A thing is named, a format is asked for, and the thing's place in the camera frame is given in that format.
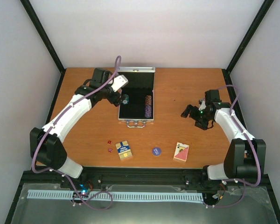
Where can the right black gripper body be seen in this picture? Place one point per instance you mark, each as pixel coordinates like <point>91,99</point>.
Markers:
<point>201,115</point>

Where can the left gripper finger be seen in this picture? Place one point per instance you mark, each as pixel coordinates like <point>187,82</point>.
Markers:
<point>122,97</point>
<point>117,102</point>

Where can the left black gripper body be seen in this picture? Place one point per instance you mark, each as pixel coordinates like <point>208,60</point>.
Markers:
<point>106,93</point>

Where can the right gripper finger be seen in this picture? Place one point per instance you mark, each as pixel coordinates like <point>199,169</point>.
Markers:
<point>189,112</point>
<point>202,125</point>

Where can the teal poker chip stack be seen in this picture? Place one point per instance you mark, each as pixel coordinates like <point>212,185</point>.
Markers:
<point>125,100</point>

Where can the aluminium poker case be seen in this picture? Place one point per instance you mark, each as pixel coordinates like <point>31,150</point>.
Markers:
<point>140,84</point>

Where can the brown poker chip stack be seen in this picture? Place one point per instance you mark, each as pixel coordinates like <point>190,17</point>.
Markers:
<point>148,100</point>

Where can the purple poker chip stack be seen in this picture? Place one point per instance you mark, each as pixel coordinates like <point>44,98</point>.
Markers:
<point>148,111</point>

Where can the red playing card deck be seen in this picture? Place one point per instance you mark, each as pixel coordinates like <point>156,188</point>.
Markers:
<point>181,152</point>

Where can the blue playing card box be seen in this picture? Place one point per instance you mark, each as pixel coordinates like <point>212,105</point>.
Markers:
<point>123,149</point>

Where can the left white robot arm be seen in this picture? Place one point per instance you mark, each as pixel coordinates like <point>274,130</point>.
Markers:
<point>46,144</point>

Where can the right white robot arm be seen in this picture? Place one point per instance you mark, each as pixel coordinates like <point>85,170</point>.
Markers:
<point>245,157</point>

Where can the purple dealer button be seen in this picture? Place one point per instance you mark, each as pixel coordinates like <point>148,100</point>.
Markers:
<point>156,151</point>

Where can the electronics board with led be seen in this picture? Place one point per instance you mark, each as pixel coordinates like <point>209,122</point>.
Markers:
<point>86,189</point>

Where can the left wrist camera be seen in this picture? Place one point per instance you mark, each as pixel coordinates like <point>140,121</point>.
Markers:
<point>119,82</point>

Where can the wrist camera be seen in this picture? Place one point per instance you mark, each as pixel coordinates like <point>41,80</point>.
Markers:
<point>119,82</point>
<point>210,96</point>

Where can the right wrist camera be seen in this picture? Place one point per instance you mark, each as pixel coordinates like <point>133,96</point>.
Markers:
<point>210,96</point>

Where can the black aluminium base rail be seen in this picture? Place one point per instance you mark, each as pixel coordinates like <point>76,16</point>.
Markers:
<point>190,179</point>

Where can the left black frame post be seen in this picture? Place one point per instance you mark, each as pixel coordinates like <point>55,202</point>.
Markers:
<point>42,34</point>

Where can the black frame post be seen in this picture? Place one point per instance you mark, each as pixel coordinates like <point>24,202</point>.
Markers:
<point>249,34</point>
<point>42,34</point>

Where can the right black frame post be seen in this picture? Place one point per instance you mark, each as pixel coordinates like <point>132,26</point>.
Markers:
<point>249,34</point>

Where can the light blue cable duct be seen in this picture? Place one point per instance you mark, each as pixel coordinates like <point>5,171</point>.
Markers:
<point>117,196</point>

